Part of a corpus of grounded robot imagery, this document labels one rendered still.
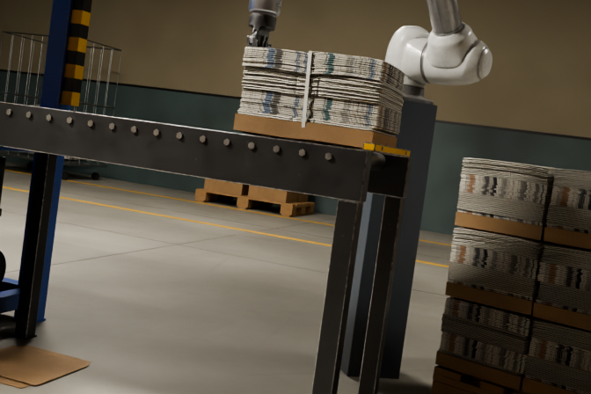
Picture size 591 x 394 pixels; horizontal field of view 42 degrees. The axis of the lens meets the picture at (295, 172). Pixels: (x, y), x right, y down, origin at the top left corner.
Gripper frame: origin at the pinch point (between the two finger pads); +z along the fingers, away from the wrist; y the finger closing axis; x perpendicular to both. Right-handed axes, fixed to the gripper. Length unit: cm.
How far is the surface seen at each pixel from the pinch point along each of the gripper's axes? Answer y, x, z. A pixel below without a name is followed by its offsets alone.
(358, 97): -13.9, -34.4, 0.3
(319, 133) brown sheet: -13.7, -25.8, 10.5
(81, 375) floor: 4, 44, 94
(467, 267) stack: 52, -61, 44
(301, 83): -13.7, -19.0, -1.2
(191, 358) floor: 46, 28, 93
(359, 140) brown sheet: -13.7, -36.3, 10.9
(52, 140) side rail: -28, 43, 23
